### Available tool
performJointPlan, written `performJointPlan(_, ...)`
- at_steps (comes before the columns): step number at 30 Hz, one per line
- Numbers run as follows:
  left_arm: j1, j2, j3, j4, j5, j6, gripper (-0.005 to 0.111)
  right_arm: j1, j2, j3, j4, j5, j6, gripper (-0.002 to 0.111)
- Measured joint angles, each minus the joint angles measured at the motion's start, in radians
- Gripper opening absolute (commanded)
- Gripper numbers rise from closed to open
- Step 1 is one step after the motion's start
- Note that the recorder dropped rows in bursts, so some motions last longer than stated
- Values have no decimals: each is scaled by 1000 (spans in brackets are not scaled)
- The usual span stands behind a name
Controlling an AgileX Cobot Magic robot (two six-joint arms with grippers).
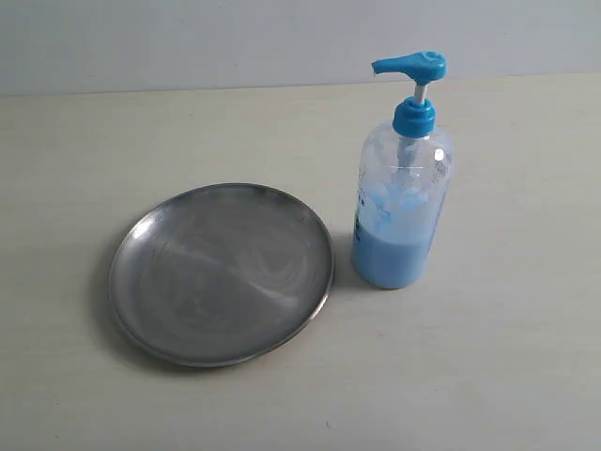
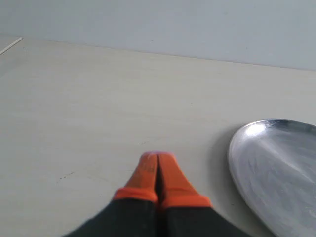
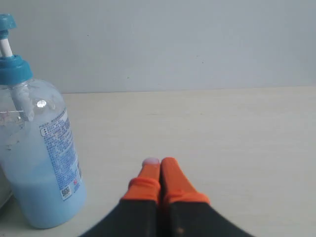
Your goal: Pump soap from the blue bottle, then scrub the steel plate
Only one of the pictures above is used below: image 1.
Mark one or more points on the blue pump soap bottle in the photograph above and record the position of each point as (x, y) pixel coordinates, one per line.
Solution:
(406, 166)

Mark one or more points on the round stainless steel plate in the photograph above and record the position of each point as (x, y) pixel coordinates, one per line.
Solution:
(220, 275)

